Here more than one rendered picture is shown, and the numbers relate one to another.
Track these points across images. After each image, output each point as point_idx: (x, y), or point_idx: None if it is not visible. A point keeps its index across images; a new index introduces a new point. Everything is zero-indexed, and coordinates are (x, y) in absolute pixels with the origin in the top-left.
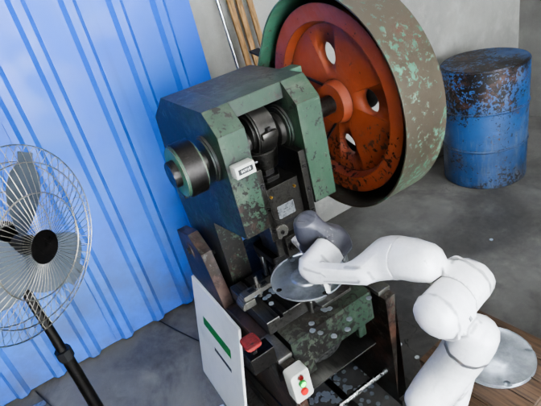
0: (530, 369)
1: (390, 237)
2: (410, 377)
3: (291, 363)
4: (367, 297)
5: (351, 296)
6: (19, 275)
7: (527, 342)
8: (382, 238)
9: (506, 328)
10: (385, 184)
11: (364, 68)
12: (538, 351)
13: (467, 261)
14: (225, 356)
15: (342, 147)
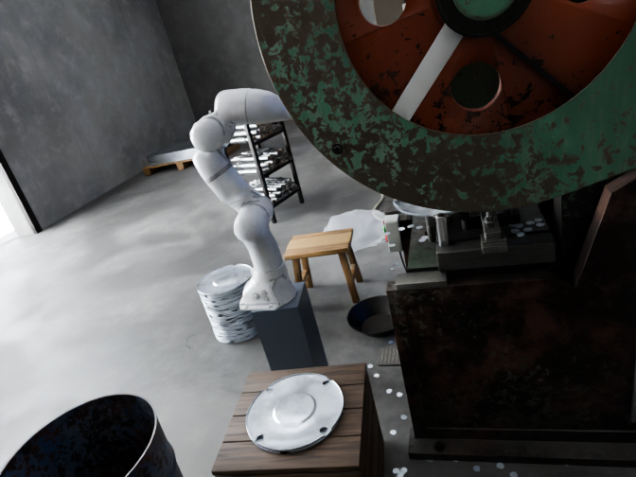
0: (252, 417)
1: (256, 89)
2: (434, 468)
3: (400, 218)
4: (399, 262)
5: (417, 256)
6: None
7: (262, 446)
8: (262, 90)
9: (297, 459)
10: (450, 203)
11: None
12: (250, 449)
13: (203, 117)
14: None
15: (497, 93)
